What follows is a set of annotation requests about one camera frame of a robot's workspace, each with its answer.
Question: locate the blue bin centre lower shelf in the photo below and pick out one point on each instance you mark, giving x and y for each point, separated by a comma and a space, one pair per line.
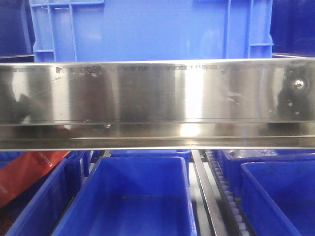
132, 196

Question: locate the stainless steel shelf rail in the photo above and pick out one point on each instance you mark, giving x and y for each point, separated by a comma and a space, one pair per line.
193, 104

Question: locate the roller track rail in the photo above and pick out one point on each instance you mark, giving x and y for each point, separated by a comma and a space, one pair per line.
216, 211

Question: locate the red plastic bag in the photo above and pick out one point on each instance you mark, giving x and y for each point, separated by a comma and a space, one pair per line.
25, 170

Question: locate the blue bin far right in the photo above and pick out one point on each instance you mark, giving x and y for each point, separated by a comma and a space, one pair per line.
278, 198

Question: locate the large blue crate upper shelf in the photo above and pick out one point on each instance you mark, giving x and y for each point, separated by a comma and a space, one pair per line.
133, 30

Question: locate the blue bin with red bag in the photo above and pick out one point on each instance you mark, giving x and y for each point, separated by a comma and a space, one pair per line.
37, 210

